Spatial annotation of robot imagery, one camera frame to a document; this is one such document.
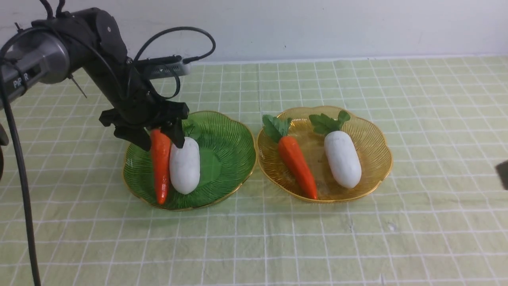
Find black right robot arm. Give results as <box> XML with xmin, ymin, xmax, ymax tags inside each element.
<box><xmin>495</xmin><ymin>160</ymin><xmax>508</xmax><ymax>190</ymax></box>

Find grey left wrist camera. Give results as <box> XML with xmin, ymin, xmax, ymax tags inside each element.
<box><xmin>135</xmin><ymin>55</ymin><xmax>191</xmax><ymax>80</ymax></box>

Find green checkered tablecloth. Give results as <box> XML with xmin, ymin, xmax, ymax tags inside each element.
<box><xmin>12</xmin><ymin>57</ymin><xmax>508</xmax><ymax>286</ymax></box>

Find amber plastic plate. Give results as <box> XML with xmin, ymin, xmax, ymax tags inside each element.
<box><xmin>256</xmin><ymin>106</ymin><xmax>393</xmax><ymax>203</ymax></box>

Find orange toy carrot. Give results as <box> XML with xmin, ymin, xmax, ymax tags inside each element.
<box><xmin>262</xmin><ymin>114</ymin><xmax>318</xmax><ymax>200</ymax></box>
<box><xmin>150</xmin><ymin>129</ymin><xmax>172</xmax><ymax>205</ymax></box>

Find green plastic plate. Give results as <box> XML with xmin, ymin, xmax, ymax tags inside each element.
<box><xmin>122</xmin><ymin>111</ymin><xmax>257</xmax><ymax>211</ymax></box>

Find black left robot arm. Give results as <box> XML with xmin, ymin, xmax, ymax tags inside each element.
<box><xmin>1</xmin><ymin>8</ymin><xmax>189</xmax><ymax>151</ymax></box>

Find white toy radish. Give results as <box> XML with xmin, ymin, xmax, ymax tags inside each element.
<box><xmin>309</xmin><ymin>110</ymin><xmax>362</xmax><ymax>189</ymax></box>
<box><xmin>169</xmin><ymin>123</ymin><xmax>201</xmax><ymax>195</ymax></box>

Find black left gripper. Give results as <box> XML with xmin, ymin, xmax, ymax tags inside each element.
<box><xmin>99</xmin><ymin>95</ymin><xmax>189</xmax><ymax>151</ymax></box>

